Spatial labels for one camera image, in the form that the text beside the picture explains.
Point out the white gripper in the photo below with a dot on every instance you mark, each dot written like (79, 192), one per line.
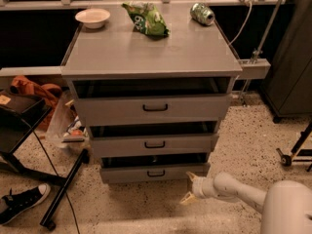
(199, 187)

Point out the grey bottom drawer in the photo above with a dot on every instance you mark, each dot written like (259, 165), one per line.
(153, 167)

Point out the grey drawer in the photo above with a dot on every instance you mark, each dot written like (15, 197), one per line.
(153, 167)
(166, 100)
(153, 139)

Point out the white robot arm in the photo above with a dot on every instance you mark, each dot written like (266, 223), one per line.
(285, 208)

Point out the grey middle drawer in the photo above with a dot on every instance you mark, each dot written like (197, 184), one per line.
(153, 139)

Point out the grey drawer cabinet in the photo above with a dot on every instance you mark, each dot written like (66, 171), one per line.
(120, 52)

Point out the grey top drawer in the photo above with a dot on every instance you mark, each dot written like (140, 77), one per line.
(166, 100)

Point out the black tripod with wheel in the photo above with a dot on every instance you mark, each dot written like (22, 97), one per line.
(299, 154)

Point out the clear plastic bag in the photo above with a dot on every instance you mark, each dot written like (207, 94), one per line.
(63, 121)

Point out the dark grey cabinet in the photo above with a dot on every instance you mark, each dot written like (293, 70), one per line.
(287, 88)

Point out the metal pole with clamp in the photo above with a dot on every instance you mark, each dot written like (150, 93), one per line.
(256, 67)

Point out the black sneaker white toe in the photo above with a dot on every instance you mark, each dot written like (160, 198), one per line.
(12, 205)

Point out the green chip bag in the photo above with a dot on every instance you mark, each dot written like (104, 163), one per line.
(146, 18)

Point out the green soda can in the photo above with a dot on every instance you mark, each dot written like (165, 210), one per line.
(202, 14)

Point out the black metal stand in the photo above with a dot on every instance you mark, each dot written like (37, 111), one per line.
(14, 130)

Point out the white bowl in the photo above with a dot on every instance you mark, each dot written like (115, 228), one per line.
(93, 18)

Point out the orange bag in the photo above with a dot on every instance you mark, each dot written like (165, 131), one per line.
(50, 93)

